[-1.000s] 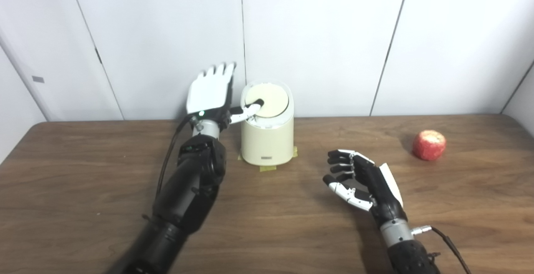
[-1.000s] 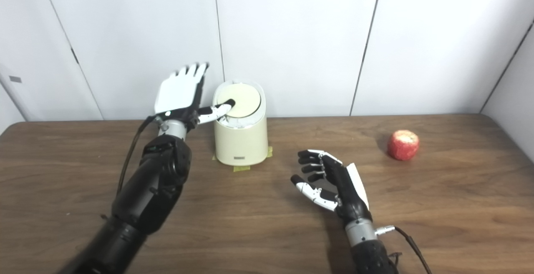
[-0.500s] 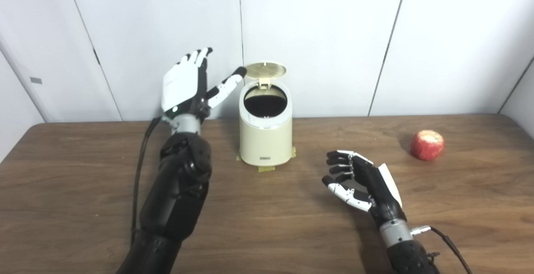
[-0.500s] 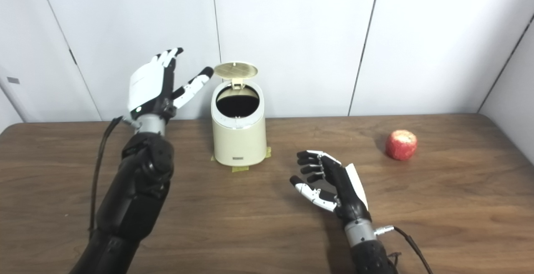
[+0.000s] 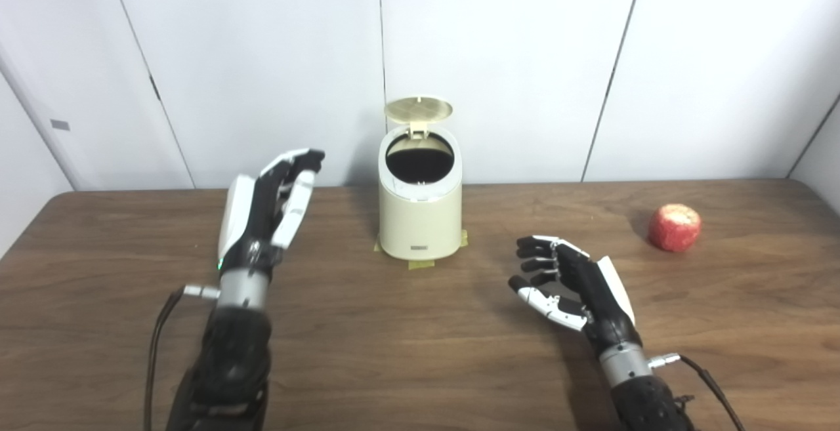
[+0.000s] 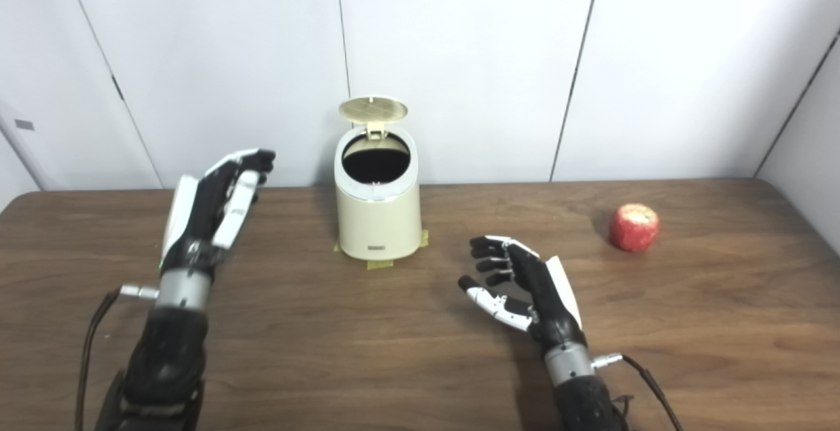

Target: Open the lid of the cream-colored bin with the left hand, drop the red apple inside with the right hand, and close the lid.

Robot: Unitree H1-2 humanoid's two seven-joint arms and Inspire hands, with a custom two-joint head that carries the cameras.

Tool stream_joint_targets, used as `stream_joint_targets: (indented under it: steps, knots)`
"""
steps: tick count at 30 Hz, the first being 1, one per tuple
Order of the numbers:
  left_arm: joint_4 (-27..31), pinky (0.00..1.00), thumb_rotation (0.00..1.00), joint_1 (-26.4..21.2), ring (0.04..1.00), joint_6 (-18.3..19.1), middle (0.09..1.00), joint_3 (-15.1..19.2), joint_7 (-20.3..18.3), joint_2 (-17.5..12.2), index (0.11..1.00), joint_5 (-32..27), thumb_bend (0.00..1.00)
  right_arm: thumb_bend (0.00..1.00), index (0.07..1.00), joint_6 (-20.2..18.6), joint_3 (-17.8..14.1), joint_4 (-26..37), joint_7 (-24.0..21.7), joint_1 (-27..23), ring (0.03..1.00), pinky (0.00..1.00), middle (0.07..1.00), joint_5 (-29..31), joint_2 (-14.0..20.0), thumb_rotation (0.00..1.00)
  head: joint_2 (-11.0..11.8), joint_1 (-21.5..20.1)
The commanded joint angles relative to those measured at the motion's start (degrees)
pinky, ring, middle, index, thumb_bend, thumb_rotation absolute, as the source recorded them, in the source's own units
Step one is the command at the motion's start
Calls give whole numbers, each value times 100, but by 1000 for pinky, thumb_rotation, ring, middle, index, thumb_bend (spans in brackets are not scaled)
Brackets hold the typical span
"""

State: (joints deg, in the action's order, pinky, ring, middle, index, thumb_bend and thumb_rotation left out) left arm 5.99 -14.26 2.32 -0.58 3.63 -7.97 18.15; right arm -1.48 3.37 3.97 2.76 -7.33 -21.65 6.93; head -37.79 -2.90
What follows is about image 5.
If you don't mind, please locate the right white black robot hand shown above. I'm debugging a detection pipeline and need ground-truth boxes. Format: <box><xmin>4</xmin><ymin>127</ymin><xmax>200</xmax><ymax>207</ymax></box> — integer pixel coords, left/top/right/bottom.
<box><xmin>508</xmin><ymin>235</ymin><xmax>642</xmax><ymax>352</ymax></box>

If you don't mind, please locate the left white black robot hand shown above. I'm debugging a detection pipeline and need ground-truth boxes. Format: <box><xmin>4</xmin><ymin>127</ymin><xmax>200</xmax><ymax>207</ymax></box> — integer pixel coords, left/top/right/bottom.
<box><xmin>217</xmin><ymin>148</ymin><xmax>326</xmax><ymax>274</ymax></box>

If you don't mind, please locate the red apple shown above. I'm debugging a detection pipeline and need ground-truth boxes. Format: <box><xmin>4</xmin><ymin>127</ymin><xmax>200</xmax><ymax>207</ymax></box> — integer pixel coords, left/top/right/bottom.
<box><xmin>648</xmin><ymin>203</ymin><xmax>702</xmax><ymax>253</ymax></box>

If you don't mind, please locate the cream round bin lid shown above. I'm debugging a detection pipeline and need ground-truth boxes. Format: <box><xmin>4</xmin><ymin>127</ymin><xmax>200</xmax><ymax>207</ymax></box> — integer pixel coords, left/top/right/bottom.
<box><xmin>385</xmin><ymin>95</ymin><xmax>454</xmax><ymax>138</ymax></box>

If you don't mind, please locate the cream-colored bin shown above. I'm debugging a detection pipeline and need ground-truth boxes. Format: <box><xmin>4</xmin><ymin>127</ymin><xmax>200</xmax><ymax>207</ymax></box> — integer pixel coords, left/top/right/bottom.
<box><xmin>377</xmin><ymin>125</ymin><xmax>463</xmax><ymax>261</ymax></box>

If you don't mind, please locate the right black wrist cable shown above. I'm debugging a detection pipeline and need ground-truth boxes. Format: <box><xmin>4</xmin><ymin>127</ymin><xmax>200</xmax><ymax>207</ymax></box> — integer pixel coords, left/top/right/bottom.
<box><xmin>648</xmin><ymin>352</ymin><xmax>746</xmax><ymax>431</ymax></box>

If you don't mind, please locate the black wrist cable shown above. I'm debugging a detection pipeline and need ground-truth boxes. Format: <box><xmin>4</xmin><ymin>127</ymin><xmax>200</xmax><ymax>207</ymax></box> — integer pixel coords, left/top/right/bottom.
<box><xmin>143</xmin><ymin>285</ymin><xmax>221</xmax><ymax>431</ymax></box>
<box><xmin>648</xmin><ymin>352</ymin><xmax>746</xmax><ymax>431</ymax></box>

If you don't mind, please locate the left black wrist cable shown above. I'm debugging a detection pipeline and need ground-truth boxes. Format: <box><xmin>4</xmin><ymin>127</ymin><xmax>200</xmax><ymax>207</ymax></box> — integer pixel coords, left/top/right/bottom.
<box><xmin>143</xmin><ymin>285</ymin><xmax>221</xmax><ymax>431</ymax></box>

